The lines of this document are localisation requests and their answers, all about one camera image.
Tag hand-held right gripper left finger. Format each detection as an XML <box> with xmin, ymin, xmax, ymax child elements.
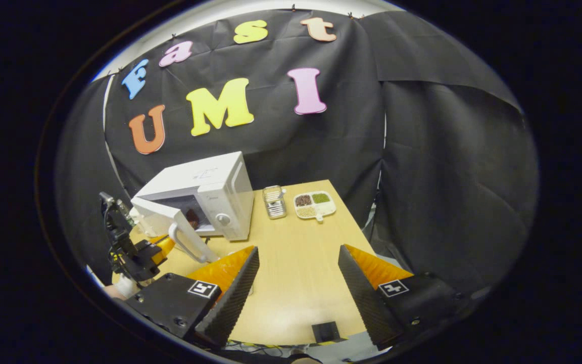
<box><xmin>125</xmin><ymin>245</ymin><xmax>261</xmax><ymax>348</ymax></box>

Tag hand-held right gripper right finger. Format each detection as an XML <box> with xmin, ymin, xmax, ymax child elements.
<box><xmin>337</xmin><ymin>244</ymin><xmax>476</xmax><ymax>351</ymax></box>

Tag white microwave oven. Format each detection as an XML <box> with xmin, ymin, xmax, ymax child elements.
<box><xmin>129</xmin><ymin>151</ymin><xmax>255</xmax><ymax>264</ymax></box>

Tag small black block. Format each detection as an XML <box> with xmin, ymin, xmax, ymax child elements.
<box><xmin>312</xmin><ymin>321</ymin><xmax>341</xmax><ymax>344</ymax></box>

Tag white compartment tray with grains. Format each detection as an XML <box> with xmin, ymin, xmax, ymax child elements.
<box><xmin>293</xmin><ymin>191</ymin><xmax>337</xmax><ymax>223</ymax></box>

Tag black backdrop cloth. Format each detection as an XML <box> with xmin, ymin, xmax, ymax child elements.
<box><xmin>54</xmin><ymin>9</ymin><xmax>539</xmax><ymax>299</ymax></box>

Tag floor cables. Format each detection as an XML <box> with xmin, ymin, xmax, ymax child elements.
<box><xmin>224</xmin><ymin>340</ymin><xmax>317</xmax><ymax>355</ymax></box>

